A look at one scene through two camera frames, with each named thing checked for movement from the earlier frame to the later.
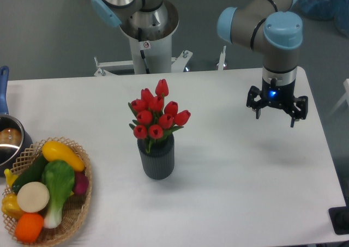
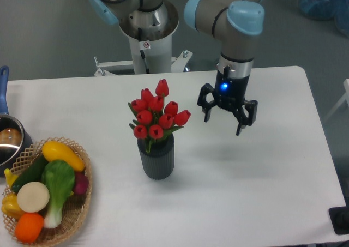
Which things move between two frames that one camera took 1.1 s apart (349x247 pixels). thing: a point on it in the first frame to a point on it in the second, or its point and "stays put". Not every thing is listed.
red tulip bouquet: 155,118 stays put
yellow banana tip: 10,177 stays put
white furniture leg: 346,97 stays put
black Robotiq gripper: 278,89 to 232,85
